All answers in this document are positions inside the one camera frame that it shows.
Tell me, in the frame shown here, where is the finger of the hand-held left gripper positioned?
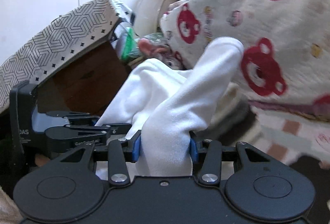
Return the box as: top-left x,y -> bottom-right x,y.
45,123 -> 133,148
46,110 -> 101,126

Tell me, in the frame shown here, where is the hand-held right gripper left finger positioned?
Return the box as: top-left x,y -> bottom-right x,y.
60,130 -> 142,186

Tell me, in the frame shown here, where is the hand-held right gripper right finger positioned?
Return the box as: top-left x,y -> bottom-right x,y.
189,131 -> 271,186

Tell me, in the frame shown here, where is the white shirt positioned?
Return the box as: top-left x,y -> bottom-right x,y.
94,37 -> 244,180

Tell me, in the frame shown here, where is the person's left hand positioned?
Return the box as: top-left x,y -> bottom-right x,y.
35,154 -> 52,167

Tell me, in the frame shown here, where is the brown wooden cabinet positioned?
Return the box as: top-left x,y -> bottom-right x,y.
39,39 -> 132,116

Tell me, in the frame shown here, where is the geometric patterned cloth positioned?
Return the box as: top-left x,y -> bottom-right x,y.
0,0 -> 134,113

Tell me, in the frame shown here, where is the green plastic bag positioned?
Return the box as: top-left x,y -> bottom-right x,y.
121,28 -> 140,60

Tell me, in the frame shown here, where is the grey bunny plush toy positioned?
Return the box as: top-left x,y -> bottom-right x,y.
138,38 -> 185,70

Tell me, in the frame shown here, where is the bear print quilt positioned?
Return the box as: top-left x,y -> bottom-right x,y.
160,0 -> 330,121

